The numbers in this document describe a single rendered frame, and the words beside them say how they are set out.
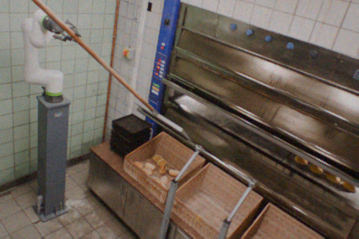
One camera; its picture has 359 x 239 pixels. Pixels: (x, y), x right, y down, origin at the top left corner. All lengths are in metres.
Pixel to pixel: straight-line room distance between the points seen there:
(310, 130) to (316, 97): 0.24
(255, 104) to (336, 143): 0.62
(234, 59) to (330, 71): 0.71
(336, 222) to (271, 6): 1.56
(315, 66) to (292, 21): 0.34
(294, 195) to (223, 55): 1.20
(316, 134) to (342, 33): 0.69
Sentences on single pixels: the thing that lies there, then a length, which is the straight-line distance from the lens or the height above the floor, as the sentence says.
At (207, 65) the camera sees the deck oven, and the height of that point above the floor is 1.67.
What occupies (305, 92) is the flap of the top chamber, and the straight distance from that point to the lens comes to 2.31.
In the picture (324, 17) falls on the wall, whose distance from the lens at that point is 2.23.
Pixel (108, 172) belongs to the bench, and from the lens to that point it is 3.15.
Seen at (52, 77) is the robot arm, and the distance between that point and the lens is 2.64.
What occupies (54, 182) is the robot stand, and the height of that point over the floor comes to 0.40.
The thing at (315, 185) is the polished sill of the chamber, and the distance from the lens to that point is 2.50.
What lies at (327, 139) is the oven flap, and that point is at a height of 1.54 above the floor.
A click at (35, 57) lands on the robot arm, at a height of 1.57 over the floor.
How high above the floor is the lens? 2.45
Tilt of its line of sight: 24 degrees down
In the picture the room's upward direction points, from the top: 12 degrees clockwise
